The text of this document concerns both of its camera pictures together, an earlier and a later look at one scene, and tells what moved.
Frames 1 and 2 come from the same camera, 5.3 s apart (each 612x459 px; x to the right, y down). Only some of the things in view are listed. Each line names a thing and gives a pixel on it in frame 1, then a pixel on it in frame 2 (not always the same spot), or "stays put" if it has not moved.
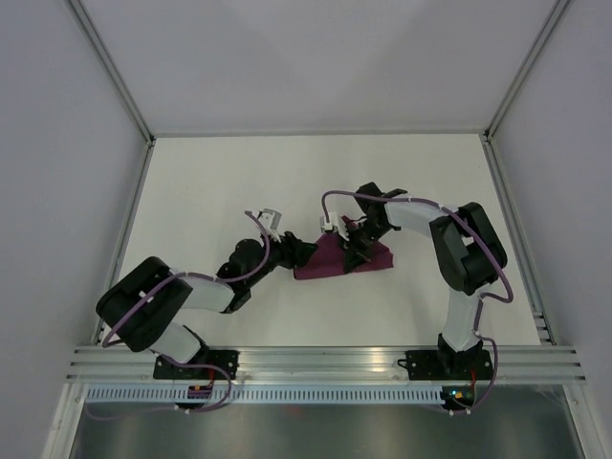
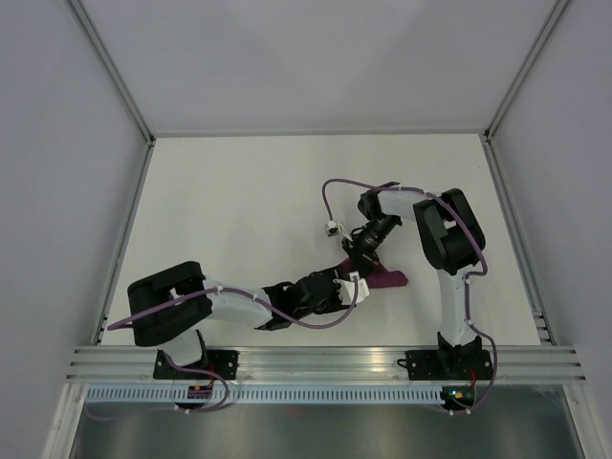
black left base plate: [227, 360] stays put
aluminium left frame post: [116, 73] stays put
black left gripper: [294, 251] -> [336, 305]
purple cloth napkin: [325, 258] -> [379, 276]
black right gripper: [355, 255] stays put
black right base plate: [473, 364] stays put
